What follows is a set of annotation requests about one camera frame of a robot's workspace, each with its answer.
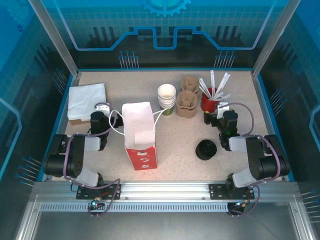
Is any red and white paper bag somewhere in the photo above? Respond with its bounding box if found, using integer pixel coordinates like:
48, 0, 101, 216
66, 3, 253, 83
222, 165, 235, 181
109, 101, 166, 172

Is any red straw holder cup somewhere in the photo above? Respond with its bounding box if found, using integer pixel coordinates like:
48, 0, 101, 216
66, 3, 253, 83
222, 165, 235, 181
200, 87, 221, 114

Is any brown cardboard box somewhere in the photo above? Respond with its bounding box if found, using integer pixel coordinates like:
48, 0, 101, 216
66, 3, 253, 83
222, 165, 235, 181
69, 116, 92, 126

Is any white paper napkin stack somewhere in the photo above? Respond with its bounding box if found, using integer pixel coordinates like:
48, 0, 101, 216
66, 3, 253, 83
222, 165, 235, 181
67, 82, 109, 121

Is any small connector with LED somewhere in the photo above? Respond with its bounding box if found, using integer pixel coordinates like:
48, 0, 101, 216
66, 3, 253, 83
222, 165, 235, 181
90, 198, 105, 210
233, 199, 249, 210

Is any grey metal lower panel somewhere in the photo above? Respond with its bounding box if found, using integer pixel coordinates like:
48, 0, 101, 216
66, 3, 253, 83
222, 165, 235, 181
14, 211, 316, 240

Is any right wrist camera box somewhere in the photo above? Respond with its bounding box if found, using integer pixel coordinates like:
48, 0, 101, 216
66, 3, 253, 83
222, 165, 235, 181
216, 101, 231, 119

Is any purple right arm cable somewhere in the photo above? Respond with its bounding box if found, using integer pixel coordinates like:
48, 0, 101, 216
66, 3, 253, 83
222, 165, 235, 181
219, 101, 282, 219

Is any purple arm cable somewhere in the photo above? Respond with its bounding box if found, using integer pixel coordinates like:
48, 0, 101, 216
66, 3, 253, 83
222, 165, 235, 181
62, 101, 122, 219
219, 101, 282, 219

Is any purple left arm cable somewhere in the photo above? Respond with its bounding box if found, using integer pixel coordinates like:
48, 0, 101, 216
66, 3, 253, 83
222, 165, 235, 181
62, 101, 122, 219

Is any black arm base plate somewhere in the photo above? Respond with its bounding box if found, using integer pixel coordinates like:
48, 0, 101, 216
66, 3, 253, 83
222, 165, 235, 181
76, 183, 123, 201
208, 183, 256, 201

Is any aluminium mounting rail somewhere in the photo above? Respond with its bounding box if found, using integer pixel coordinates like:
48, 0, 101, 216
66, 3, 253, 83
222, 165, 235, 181
31, 180, 300, 204

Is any aluminium frame post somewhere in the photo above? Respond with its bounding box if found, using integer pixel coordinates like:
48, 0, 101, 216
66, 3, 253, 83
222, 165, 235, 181
251, 0, 293, 78
28, 0, 81, 77

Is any slotted grey cable duct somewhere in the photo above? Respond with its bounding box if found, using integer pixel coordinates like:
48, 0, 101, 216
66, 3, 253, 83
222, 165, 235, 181
39, 202, 230, 213

